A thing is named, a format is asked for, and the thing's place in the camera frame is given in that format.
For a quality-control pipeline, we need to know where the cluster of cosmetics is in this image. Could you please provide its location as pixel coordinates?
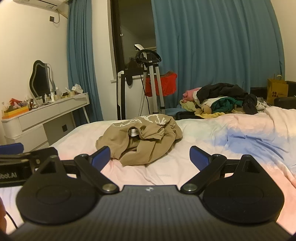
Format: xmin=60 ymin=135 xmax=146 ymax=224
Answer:
xmin=1 ymin=87 xmax=77 ymax=112

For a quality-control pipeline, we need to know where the garment steamer stand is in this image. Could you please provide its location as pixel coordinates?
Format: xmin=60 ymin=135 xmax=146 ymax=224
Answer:
xmin=134 ymin=44 xmax=166 ymax=115

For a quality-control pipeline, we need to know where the yellow paper bag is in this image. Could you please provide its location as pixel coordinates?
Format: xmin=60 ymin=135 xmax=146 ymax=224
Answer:
xmin=266 ymin=74 xmax=289 ymax=105

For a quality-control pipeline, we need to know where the black suitcase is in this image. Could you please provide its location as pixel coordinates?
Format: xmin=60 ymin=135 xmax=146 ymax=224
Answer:
xmin=175 ymin=111 xmax=204 ymax=120

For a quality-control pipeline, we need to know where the orange tray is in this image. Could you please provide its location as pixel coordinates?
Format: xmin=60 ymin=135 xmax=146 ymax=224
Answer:
xmin=3 ymin=107 xmax=30 ymax=120

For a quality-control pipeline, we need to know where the narrow blue curtain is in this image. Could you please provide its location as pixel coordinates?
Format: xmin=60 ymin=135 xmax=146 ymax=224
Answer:
xmin=67 ymin=0 xmax=104 ymax=127

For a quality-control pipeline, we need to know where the red garment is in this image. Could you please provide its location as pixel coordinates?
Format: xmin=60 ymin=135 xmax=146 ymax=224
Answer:
xmin=144 ymin=72 xmax=178 ymax=96

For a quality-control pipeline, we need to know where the white vanity desk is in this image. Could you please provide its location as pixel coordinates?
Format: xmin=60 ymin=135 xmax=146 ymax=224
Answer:
xmin=1 ymin=92 xmax=90 ymax=153

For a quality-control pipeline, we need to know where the tan t-shirt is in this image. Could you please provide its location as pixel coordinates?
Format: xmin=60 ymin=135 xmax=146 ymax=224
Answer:
xmin=95 ymin=113 xmax=183 ymax=166

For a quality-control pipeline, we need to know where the pile of clothes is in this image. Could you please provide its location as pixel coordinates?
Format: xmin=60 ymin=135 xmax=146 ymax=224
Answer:
xmin=180 ymin=83 xmax=269 ymax=119

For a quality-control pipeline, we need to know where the black cushion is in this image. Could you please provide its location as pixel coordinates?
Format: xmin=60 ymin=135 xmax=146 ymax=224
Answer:
xmin=274 ymin=96 xmax=296 ymax=107

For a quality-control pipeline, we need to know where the pastel bed blanket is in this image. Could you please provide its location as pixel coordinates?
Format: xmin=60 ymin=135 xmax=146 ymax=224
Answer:
xmin=0 ymin=108 xmax=296 ymax=234

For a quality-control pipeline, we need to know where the dark window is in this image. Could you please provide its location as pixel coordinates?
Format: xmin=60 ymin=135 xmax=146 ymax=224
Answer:
xmin=110 ymin=0 xmax=158 ymax=80

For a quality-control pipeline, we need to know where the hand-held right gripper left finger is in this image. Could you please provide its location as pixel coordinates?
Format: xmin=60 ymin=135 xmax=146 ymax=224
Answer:
xmin=35 ymin=146 xmax=120 ymax=194

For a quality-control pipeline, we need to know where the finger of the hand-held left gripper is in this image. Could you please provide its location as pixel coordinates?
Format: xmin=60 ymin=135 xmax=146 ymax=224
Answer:
xmin=0 ymin=143 xmax=24 ymax=154

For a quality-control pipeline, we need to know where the wide blue curtain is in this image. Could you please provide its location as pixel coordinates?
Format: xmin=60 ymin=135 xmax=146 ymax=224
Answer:
xmin=151 ymin=0 xmax=285 ymax=109

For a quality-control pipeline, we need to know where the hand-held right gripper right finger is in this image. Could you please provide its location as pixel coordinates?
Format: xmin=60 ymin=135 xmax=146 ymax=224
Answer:
xmin=180 ymin=146 xmax=263 ymax=194

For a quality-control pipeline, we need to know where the wavy-framed mirror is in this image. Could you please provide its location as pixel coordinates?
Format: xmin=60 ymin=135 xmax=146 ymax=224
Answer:
xmin=29 ymin=60 xmax=56 ymax=94

